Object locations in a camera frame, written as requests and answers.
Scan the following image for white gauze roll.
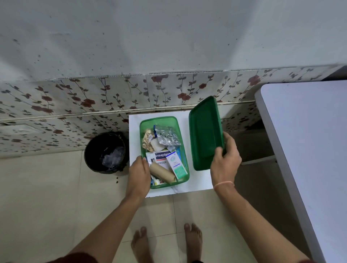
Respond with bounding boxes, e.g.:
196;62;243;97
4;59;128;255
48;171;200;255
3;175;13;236
150;137;164;153

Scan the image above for person's right foot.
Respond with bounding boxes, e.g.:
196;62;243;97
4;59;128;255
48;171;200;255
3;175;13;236
184;223;203;262

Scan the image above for person's right forearm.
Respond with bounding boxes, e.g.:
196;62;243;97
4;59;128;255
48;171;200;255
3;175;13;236
214;182;312;263

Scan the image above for green lid with yellow label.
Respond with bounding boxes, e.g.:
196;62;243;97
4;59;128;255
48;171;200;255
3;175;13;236
188;95;226;172

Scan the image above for person's right hand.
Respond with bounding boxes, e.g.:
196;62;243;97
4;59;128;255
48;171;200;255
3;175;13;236
210;131;242;190

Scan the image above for green plastic box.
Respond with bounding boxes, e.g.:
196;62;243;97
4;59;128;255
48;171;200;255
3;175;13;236
139;116;190;190

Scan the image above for tan bandage roll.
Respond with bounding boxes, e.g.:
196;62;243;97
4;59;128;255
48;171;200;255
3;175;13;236
149;161;177;185

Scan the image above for white teal medicine carton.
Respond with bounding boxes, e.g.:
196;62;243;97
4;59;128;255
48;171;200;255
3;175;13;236
165;151;188;181

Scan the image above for white plaster box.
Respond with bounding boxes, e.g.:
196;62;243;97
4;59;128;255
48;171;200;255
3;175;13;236
146;151;177;170

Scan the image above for pink thread bracelet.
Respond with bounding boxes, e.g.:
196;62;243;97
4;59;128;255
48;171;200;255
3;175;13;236
213;181;235;190

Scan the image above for person's left hand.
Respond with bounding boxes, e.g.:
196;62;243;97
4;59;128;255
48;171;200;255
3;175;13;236
128;156;151;201

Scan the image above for black trash bin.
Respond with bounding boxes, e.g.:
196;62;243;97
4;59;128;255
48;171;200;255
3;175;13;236
84;132;129;174

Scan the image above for person's left forearm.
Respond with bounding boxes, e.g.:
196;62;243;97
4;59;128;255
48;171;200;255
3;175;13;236
64;194;149;263

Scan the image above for large white table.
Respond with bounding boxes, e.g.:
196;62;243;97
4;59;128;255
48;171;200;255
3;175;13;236
254;80;347;263

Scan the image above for dark red shirt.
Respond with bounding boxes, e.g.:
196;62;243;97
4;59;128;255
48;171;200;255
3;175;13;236
51;253;318;263

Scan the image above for bundle of cotton swabs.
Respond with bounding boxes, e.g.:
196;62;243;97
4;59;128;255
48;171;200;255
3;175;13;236
142;129;155;152

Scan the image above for crumpled clear plastic bag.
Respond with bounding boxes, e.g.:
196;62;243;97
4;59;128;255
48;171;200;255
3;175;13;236
102;146;125;167

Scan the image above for white table crossbar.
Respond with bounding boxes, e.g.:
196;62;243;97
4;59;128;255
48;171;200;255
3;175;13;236
240;155;277;166

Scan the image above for silver pill blister pack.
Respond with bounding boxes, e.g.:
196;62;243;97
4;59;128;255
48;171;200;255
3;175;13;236
154;125;181;148

